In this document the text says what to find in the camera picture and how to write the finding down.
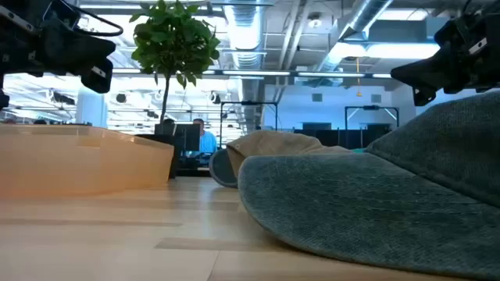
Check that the person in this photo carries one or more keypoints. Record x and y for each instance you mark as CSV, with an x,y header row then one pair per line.
x,y
207,142

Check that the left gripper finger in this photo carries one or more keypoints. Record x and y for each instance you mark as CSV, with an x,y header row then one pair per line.
x,y
99,80
78,50

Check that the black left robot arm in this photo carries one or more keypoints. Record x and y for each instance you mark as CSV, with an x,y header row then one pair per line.
x,y
3,97

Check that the orange plastic bin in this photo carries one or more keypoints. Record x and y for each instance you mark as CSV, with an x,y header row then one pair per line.
x,y
78,164

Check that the white round column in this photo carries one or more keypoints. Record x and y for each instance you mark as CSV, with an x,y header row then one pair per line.
x,y
91,111

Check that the green mat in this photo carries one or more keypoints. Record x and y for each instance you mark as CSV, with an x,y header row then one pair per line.
x,y
359,150

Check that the beige cap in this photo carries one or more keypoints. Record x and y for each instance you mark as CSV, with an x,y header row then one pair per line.
x,y
273,144

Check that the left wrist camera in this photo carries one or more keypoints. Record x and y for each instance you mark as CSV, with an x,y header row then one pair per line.
x,y
60,13

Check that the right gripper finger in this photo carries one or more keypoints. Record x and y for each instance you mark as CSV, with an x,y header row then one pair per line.
x,y
433,74
422,98

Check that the black metal rig frame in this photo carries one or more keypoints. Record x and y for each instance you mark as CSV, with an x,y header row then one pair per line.
x,y
250,103
371,107

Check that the green leafy plant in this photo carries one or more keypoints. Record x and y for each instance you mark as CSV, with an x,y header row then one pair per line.
x,y
172,39

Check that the black monitor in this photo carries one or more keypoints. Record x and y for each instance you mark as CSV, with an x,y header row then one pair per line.
x,y
187,136

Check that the dark room divider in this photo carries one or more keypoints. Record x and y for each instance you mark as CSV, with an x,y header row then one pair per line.
x,y
332,138

